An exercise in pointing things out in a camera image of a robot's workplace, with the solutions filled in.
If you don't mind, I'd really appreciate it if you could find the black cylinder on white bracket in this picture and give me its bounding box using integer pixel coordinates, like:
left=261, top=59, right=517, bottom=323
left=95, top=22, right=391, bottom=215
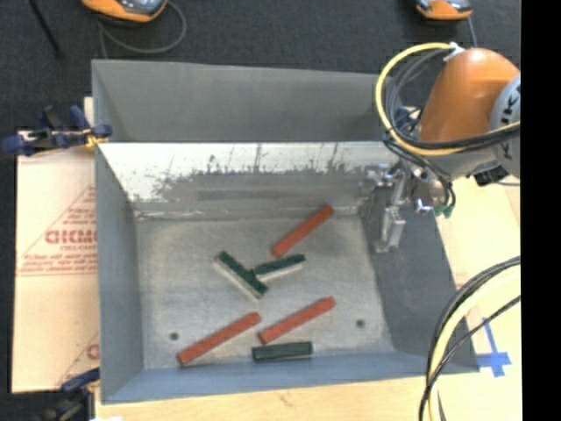
left=473, top=164, right=510, bottom=188

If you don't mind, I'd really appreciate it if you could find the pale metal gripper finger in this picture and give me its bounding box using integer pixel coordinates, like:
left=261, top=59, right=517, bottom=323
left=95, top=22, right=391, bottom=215
left=388, top=210, right=408, bottom=250
left=374, top=207, right=395, bottom=254

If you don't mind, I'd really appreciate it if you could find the grey metal bin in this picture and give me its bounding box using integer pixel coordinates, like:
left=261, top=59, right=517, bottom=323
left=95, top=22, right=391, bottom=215
left=90, top=59, right=479, bottom=405

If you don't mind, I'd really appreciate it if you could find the red-brown flat block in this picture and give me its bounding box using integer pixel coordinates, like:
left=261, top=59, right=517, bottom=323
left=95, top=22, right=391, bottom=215
left=176, top=311, right=263, bottom=367
left=258, top=296, right=337, bottom=346
left=270, top=204, right=336, bottom=259

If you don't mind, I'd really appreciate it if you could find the dark green flat block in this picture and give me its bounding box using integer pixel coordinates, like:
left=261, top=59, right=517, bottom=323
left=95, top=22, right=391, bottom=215
left=251, top=340, right=315, bottom=363
left=213, top=250, right=270, bottom=302
left=252, top=253, right=307, bottom=284

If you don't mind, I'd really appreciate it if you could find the brown cardboard board red print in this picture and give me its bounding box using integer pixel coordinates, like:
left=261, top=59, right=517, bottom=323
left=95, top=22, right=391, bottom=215
left=10, top=146, right=103, bottom=395

